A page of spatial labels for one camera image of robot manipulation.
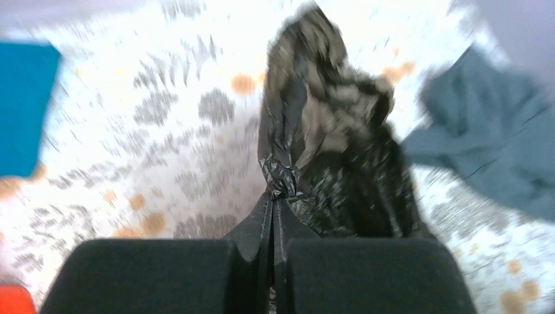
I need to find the blue cloth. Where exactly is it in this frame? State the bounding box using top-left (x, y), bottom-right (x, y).
top-left (1, 41), bottom-right (62, 177)

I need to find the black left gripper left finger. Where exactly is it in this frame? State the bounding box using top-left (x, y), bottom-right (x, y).
top-left (41, 194), bottom-right (272, 313)

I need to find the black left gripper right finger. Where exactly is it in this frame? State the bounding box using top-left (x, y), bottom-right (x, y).
top-left (274, 200), bottom-right (476, 313)

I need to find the floral table mat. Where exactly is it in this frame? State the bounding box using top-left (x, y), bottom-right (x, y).
top-left (1, 1), bottom-right (554, 313)

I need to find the orange plastic trash bin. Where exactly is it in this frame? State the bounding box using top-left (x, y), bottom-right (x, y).
top-left (1, 285), bottom-right (37, 314)

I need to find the black trash bag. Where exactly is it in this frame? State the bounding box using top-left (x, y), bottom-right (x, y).
top-left (258, 6), bottom-right (433, 239)

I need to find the grey-blue cloth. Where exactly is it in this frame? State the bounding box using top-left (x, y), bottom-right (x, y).
top-left (403, 47), bottom-right (554, 221)

